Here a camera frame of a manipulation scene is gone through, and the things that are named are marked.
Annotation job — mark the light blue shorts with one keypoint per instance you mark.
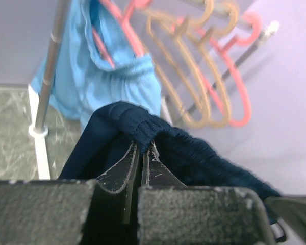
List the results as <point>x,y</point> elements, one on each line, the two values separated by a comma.
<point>97,66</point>

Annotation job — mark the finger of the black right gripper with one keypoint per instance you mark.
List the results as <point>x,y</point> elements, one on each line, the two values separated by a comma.
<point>292,209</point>

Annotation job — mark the metal clothes rack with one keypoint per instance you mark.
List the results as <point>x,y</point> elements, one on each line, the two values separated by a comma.
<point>149,32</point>

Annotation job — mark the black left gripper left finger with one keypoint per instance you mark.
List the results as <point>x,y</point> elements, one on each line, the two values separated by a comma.
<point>118,176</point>

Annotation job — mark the pink empty hanger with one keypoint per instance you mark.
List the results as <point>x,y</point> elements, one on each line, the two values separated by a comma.
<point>222,52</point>

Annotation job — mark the beige hanger right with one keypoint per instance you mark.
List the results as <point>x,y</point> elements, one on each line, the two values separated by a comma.
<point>180,28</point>

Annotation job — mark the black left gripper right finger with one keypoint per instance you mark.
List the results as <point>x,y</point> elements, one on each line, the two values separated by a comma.
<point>155,173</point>

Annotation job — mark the navy blue shorts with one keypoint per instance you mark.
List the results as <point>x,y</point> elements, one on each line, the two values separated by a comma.
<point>113,128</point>

